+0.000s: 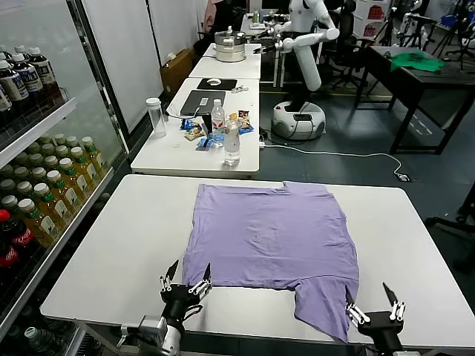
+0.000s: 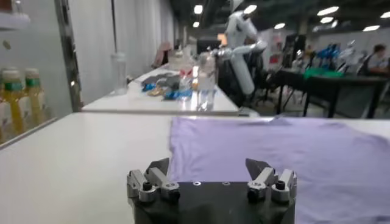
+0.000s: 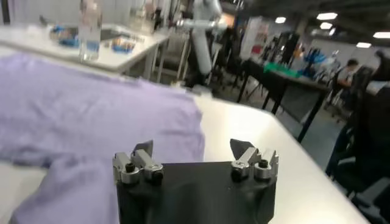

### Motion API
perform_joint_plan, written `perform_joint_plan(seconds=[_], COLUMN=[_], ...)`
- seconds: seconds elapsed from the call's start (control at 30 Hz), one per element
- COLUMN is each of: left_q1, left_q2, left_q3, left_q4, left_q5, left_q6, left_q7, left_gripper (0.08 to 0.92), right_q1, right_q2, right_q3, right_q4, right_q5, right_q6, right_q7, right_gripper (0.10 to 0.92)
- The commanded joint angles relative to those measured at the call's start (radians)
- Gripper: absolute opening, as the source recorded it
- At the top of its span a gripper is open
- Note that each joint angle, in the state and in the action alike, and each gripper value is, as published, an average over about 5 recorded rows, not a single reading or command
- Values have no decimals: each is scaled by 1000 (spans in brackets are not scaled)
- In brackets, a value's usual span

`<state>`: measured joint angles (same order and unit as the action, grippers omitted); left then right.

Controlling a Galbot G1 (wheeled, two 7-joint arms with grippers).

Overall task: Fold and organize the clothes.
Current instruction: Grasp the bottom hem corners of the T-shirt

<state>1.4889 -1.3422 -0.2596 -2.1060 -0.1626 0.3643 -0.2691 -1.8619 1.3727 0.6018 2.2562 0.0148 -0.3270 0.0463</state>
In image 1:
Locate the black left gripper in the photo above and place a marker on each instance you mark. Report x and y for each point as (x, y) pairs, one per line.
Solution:
(178, 298)

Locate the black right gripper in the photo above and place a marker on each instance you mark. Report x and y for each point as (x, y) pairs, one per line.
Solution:
(380, 326)

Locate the purple T-shirt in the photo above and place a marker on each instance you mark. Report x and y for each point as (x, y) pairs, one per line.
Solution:
(267, 237)

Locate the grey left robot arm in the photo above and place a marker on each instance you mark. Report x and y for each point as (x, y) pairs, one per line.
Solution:
(172, 341)

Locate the large white desk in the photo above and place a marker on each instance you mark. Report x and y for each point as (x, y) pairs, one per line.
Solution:
(167, 155)

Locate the blue snack packet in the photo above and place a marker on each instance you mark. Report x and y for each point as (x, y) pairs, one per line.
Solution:
(187, 124)
(205, 143)
(246, 129)

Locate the clear plastic water bottle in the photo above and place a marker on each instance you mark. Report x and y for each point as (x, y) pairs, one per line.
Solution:
(232, 142)

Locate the beige cracker packet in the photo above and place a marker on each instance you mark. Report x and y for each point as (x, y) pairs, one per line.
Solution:
(193, 134)

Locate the yellow juice bottle white cap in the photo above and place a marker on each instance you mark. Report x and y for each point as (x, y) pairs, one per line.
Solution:
(91, 155)
(47, 148)
(71, 141)
(20, 172)
(47, 207)
(38, 172)
(79, 167)
(58, 193)
(59, 139)
(69, 180)
(8, 201)
(35, 222)
(5, 183)
(35, 158)
(23, 186)
(61, 150)
(50, 160)

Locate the white power strip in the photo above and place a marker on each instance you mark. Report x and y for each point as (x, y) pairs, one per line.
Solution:
(262, 141)

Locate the small black carton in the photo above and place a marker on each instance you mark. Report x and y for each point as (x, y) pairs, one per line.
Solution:
(206, 122)

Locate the clear cylinder white lid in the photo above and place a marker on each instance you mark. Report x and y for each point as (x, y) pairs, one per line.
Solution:
(156, 118)

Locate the yellow snack packet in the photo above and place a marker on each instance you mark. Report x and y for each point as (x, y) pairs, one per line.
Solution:
(232, 116)

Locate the clear bottle white cap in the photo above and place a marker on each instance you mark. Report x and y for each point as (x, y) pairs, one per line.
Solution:
(37, 339)

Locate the dark snack packet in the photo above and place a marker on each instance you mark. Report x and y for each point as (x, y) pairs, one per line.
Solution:
(243, 113)

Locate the black laptop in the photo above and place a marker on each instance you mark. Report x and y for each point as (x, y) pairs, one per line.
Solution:
(203, 102)

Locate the cola bottle red cap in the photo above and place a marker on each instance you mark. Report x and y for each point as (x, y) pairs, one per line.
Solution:
(18, 237)
(7, 256)

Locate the white computer mouse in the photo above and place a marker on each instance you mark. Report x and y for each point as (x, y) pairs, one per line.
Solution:
(212, 81)

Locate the black mouse pad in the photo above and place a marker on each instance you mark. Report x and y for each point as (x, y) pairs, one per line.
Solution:
(226, 83)

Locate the glass door beverage cabinet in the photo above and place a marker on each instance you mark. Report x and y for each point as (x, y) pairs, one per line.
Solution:
(55, 122)

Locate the brown cardboard box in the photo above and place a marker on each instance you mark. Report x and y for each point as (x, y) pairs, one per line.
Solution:
(178, 70)

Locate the small white desk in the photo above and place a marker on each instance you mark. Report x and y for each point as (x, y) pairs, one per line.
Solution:
(226, 68)

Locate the white partition panel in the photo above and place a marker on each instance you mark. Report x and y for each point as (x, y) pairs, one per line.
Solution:
(122, 55)

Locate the metal steamer pot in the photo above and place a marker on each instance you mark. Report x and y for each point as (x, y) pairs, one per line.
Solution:
(230, 48)

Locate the black table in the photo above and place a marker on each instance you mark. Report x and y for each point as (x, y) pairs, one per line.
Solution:
(426, 79)

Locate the white humanoid robot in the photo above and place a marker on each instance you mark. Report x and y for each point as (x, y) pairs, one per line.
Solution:
(308, 63)

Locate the green cloth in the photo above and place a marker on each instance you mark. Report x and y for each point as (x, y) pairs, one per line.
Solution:
(417, 61)

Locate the dark tea bottle white cap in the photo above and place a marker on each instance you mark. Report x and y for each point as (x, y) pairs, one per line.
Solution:
(13, 89)
(2, 52)
(42, 74)
(26, 79)
(3, 105)
(20, 50)

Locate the cluttered white desk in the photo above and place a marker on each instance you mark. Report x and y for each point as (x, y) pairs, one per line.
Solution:
(259, 26)

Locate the black office chair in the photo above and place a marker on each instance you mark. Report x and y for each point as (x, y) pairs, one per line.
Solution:
(347, 41)

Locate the blue plastic bin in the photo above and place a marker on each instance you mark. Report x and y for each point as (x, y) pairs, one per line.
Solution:
(454, 20)

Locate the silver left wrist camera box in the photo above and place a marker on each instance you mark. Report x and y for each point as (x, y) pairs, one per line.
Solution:
(152, 326)

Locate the black camera tripod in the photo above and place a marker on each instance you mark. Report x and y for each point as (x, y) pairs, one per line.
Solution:
(454, 33)

